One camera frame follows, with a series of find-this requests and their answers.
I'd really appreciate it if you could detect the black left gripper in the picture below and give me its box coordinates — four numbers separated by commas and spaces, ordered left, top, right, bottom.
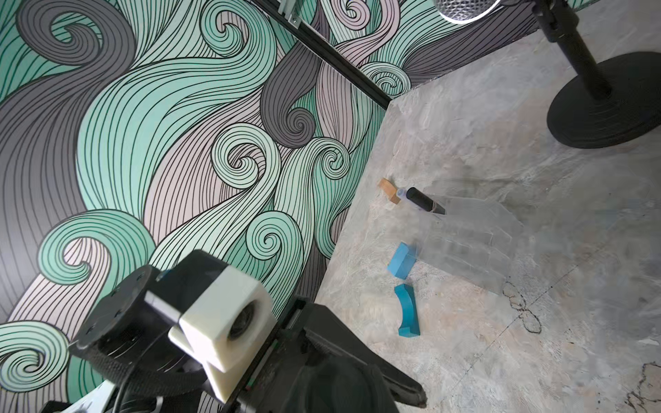
69, 251, 231, 397

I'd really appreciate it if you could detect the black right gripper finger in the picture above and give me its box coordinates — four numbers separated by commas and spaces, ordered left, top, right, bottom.
294, 297, 428, 408

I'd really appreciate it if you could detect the clear acrylic lipstick organizer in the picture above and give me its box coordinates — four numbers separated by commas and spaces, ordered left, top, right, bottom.
398, 187, 523, 294

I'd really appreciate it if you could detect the teal curved arch block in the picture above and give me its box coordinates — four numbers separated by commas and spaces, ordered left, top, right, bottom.
394, 284, 420, 338

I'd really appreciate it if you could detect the light blue rectangular block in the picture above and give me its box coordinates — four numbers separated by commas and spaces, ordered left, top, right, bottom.
387, 243, 417, 280

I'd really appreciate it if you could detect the tan wooden block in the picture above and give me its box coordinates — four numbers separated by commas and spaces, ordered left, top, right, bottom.
378, 178, 400, 205

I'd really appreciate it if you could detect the silver mesh microphone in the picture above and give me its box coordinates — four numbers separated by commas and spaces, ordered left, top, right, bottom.
433, 0, 501, 25

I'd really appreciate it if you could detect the black microphone stand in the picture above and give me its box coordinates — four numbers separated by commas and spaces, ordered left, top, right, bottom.
532, 1, 660, 149

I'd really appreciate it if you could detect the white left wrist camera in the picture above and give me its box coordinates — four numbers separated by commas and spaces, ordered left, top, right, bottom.
145, 266, 275, 404

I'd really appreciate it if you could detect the black corner frame post left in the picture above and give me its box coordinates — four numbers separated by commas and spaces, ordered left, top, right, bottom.
253, 0, 392, 109

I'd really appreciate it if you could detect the aluminium rail back wall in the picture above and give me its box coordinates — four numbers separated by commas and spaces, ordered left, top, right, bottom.
277, 0, 302, 29

